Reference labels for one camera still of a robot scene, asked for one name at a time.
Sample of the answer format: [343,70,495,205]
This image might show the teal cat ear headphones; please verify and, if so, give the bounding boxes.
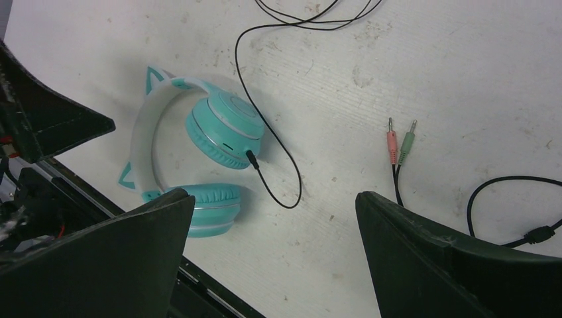
[117,66,265,238]

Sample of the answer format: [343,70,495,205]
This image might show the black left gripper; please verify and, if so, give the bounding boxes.
[1,43,123,252]

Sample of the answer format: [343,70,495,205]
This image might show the thin black earbud cable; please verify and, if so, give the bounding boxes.
[234,0,383,210]

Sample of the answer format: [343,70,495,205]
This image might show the black cable pink green plugs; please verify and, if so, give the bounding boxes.
[386,117,561,248]

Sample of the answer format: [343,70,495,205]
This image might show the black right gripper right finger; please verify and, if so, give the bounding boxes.
[355,191,561,317]

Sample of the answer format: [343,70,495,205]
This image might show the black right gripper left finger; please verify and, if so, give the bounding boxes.
[1,189,195,317]

